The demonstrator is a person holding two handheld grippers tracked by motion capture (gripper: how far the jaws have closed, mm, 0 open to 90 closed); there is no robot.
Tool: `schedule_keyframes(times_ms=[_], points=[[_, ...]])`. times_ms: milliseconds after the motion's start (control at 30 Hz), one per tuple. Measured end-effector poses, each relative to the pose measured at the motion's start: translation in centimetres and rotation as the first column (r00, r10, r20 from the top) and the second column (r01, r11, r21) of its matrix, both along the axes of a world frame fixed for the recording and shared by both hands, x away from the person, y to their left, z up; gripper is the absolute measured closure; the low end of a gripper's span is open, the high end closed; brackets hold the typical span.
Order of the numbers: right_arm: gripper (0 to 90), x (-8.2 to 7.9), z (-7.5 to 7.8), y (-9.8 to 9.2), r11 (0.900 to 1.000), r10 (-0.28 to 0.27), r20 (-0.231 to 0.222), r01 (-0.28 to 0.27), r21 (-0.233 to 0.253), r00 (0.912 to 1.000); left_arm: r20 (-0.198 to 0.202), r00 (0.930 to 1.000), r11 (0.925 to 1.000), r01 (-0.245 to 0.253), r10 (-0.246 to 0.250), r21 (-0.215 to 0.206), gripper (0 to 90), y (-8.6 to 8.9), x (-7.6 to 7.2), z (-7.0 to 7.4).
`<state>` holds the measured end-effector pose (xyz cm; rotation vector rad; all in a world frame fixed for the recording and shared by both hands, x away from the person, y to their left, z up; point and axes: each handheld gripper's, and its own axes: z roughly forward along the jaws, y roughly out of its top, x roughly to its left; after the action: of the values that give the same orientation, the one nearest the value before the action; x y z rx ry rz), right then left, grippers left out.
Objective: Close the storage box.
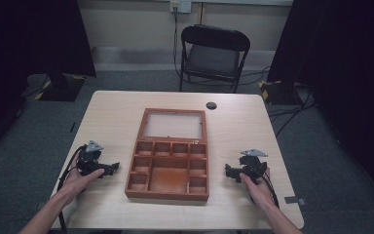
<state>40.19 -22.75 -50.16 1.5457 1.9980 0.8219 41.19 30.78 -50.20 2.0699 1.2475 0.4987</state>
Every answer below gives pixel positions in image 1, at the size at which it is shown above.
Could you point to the grey floor tape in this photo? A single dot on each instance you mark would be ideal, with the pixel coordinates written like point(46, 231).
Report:
point(294, 200)

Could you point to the short black floor tape strip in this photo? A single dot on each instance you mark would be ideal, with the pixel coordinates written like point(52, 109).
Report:
point(72, 127)

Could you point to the person's left hand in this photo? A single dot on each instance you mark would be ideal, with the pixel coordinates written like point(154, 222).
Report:
point(74, 183)

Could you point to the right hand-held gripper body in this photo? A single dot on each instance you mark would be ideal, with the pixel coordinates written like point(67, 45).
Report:
point(253, 165)

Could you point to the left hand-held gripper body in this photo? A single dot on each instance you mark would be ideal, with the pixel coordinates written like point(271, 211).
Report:
point(89, 161)

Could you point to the person's right hand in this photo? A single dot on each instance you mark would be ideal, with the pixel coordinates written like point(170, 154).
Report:
point(259, 191)

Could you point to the black stand base yellow stripes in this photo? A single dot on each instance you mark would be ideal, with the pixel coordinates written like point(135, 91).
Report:
point(277, 92)
point(61, 87)

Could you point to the black folding chair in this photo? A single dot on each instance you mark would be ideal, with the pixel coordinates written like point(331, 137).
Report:
point(212, 58)

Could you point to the black curtain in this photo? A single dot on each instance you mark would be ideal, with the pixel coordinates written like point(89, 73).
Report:
point(347, 81)
point(29, 48)

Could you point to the white wall socket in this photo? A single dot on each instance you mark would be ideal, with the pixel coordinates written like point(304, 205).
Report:
point(180, 6)

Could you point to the wooden compartment box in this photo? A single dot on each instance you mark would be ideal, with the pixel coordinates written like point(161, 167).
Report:
point(170, 180)

